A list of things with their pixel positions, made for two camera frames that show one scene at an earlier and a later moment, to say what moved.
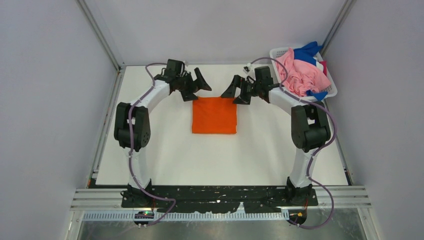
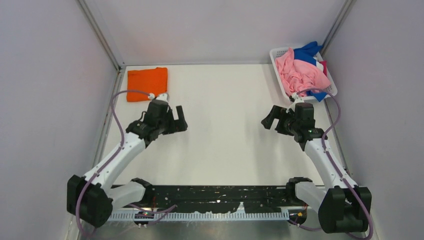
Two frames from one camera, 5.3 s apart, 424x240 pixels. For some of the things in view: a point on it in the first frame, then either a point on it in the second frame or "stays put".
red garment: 324,64 stays put
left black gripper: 197,84 to 176,125
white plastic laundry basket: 274,53 stays put
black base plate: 215,199 stays put
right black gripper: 242,99 to 275,113
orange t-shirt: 214,115 to 153,81
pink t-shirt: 302,75 stays put
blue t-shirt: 307,52 stays put
